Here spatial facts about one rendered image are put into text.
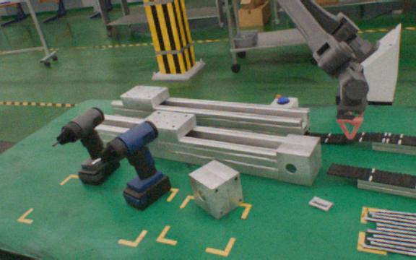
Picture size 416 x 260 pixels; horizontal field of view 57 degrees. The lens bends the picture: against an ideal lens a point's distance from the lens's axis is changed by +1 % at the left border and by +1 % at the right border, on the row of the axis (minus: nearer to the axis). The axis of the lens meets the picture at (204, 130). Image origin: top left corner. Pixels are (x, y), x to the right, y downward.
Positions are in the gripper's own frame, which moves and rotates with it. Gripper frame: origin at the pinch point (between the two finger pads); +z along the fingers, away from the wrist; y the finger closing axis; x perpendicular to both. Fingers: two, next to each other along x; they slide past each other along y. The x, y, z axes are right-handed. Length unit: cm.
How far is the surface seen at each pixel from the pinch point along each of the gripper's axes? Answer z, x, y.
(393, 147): 3.9, 11.0, 1.8
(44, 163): 4, -101, 34
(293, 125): -2.2, -16.3, 3.9
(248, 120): -2.0, -31.7, 2.8
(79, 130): -15, -69, 38
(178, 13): 16, -220, -252
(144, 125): -17, -47, 35
